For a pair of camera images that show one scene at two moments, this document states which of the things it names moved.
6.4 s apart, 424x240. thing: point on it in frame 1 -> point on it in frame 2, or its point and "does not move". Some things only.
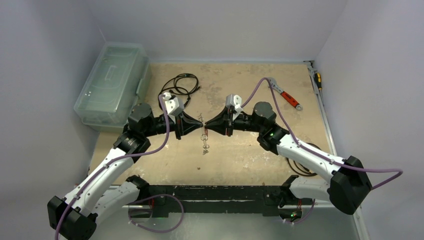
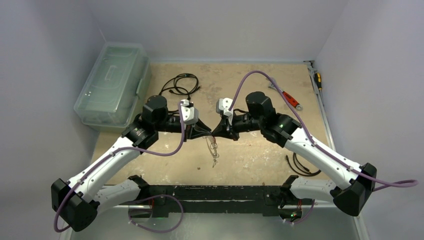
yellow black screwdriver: x=317 y=77 does not move
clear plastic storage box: x=120 y=79 does not move
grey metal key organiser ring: x=204 y=136 -> x=213 y=145
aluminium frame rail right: x=313 y=72 does not move
